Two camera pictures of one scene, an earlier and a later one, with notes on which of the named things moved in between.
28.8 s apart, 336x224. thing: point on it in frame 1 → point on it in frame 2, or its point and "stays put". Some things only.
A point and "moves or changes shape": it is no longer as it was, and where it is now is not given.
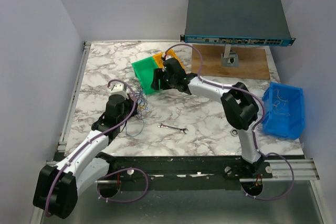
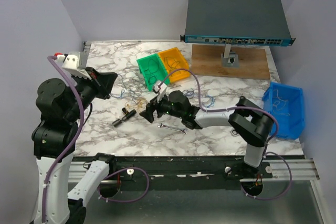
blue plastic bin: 283,108 stays put
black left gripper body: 128,109 → 86,89
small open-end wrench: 160,125 stays put
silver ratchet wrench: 234,132 stays put
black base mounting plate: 205,172 stays put
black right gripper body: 168,83 → 165,107
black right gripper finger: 157,84 → 148,114
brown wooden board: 253,62 stays put
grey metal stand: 230,59 stays put
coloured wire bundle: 142,105 moves or changes shape
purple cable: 142,100 → 208,101
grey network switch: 248,20 stays put
